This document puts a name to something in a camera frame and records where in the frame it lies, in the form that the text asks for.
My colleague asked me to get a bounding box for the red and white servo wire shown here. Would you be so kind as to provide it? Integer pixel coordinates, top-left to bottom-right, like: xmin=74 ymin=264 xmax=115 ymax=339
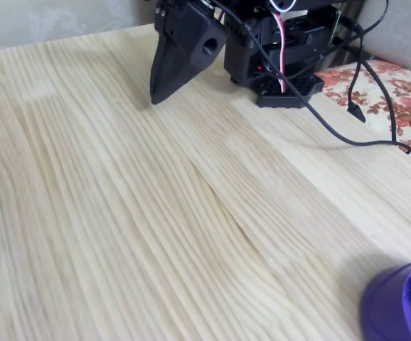
xmin=269 ymin=0 xmax=298 ymax=94

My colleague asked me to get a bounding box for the grey curtain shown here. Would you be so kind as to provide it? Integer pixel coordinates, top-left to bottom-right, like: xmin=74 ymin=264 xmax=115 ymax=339
xmin=0 ymin=0 xmax=156 ymax=53

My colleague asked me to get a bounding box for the floral patterned fabric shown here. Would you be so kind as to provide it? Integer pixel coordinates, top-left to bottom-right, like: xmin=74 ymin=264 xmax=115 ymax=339
xmin=314 ymin=58 xmax=411 ymax=160

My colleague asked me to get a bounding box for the purple bowl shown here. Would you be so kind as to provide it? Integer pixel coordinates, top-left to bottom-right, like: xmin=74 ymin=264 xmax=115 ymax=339
xmin=360 ymin=259 xmax=411 ymax=341

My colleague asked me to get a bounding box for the black cable with plug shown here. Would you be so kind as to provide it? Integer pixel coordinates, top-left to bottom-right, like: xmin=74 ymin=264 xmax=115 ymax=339
xmin=343 ymin=16 xmax=368 ymax=124

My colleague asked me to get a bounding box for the black robot arm with base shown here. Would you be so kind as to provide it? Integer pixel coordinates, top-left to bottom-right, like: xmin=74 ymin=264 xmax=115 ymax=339
xmin=205 ymin=0 xmax=341 ymax=109

